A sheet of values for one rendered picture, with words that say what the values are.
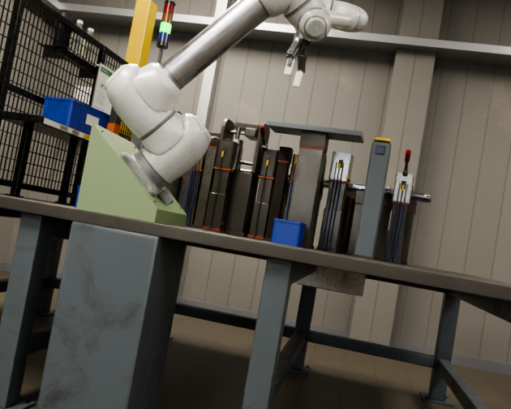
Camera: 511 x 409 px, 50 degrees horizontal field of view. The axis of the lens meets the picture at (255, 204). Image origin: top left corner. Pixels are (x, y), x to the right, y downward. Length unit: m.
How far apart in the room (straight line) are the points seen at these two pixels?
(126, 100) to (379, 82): 3.14
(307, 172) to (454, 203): 2.54
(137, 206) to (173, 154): 0.21
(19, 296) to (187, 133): 0.78
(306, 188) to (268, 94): 2.65
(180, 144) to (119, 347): 0.67
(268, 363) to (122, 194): 0.70
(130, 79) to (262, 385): 1.03
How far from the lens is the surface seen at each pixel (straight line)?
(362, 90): 4.63
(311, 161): 2.12
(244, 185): 2.28
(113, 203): 1.79
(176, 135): 1.80
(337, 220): 2.24
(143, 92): 1.79
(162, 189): 1.86
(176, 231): 1.71
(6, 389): 2.06
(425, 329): 4.52
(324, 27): 1.83
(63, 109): 2.55
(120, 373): 1.80
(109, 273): 1.77
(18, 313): 2.00
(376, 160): 2.10
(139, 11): 3.55
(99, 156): 1.83
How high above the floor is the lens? 0.72
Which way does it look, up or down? 3 degrees up
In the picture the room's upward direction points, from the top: 10 degrees clockwise
